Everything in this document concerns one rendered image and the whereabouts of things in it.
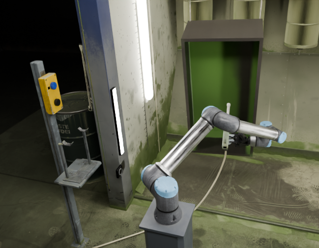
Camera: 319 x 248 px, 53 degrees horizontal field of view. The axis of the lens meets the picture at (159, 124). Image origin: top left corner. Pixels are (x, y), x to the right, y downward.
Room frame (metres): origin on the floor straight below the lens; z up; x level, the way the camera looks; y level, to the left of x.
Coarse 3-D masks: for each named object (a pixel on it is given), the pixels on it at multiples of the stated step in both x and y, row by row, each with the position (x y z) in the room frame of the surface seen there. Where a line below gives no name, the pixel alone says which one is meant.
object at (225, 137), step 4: (228, 104) 2.61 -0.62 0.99; (228, 108) 2.57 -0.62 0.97; (228, 112) 2.52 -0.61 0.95; (224, 132) 2.31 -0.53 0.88; (228, 132) 2.31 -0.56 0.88; (224, 136) 2.27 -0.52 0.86; (228, 136) 2.27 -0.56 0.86; (224, 140) 2.24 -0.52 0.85; (228, 140) 2.24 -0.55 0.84; (224, 144) 2.20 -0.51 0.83; (224, 148) 2.21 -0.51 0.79
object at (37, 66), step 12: (36, 72) 2.04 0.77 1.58; (36, 84) 2.05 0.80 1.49; (48, 120) 2.04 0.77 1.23; (48, 132) 2.05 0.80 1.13; (60, 156) 2.05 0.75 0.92; (60, 168) 2.04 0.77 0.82; (72, 192) 2.08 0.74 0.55; (72, 204) 2.05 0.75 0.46; (72, 216) 2.04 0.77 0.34; (72, 228) 2.05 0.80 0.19; (84, 240) 2.08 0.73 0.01
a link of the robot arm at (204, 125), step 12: (204, 108) 2.07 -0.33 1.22; (216, 108) 2.03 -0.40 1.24; (204, 120) 1.97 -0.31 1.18; (192, 132) 1.94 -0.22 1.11; (204, 132) 1.93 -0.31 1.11; (180, 144) 1.90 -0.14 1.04; (192, 144) 1.89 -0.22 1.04; (168, 156) 1.87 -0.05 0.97; (180, 156) 1.85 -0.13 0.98; (144, 168) 1.87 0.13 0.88; (156, 168) 1.81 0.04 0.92; (168, 168) 1.81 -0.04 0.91; (144, 180) 1.80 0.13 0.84
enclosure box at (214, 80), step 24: (192, 24) 2.71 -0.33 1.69; (216, 24) 2.65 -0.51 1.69; (240, 24) 2.59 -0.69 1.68; (192, 48) 2.84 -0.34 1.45; (216, 48) 2.79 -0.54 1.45; (240, 48) 2.73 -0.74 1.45; (192, 72) 2.89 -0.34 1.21; (216, 72) 2.83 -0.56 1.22; (240, 72) 2.77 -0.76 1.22; (192, 96) 2.94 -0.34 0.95; (216, 96) 2.88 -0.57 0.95; (240, 96) 2.82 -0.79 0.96; (192, 120) 2.90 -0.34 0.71; (216, 144) 2.76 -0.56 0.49
